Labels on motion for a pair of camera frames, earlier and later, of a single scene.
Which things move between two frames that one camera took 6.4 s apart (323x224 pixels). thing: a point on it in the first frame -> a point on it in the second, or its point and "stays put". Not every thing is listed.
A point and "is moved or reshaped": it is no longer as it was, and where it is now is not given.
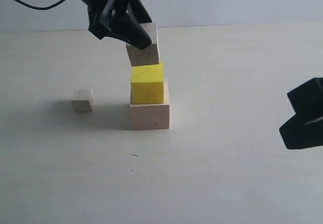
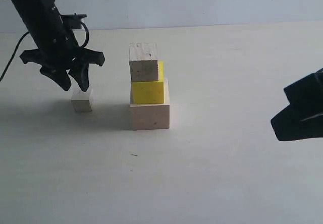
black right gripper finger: [295, 134] -> [287, 126]
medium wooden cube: [147, 56] is moved or reshaped
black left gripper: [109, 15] -> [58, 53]
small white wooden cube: [82, 98] stays put
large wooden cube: [152, 116] stays put
